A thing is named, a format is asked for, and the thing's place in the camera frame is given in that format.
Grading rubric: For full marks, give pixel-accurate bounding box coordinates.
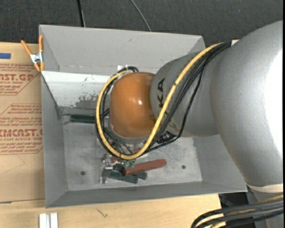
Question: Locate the red-brown flat block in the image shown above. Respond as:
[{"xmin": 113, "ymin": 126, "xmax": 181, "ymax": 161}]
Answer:
[{"xmin": 122, "ymin": 159, "xmax": 167, "ymax": 176}]

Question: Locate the dark green flat block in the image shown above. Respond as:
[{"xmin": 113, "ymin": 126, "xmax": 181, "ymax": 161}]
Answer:
[
  {"xmin": 112, "ymin": 163, "xmax": 148, "ymax": 181},
  {"xmin": 108, "ymin": 171, "xmax": 139, "ymax": 184},
  {"xmin": 69, "ymin": 114, "xmax": 97, "ymax": 124}
]

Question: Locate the grey metal bin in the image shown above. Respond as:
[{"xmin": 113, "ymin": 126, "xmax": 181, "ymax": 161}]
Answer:
[{"xmin": 38, "ymin": 24, "xmax": 249, "ymax": 209}]

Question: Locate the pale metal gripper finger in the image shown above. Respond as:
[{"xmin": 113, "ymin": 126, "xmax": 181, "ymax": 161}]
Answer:
[{"xmin": 100, "ymin": 160, "xmax": 113, "ymax": 184}]

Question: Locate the brown cardboard board, red print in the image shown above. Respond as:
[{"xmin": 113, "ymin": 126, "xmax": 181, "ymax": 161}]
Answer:
[{"xmin": 0, "ymin": 41, "xmax": 46, "ymax": 204}]

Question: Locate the black cylinder on white bracket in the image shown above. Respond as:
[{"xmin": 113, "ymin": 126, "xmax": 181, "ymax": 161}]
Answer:
[{"xmin": 146, "ymin": 131, "xmax": 174, "ymax": 149}]

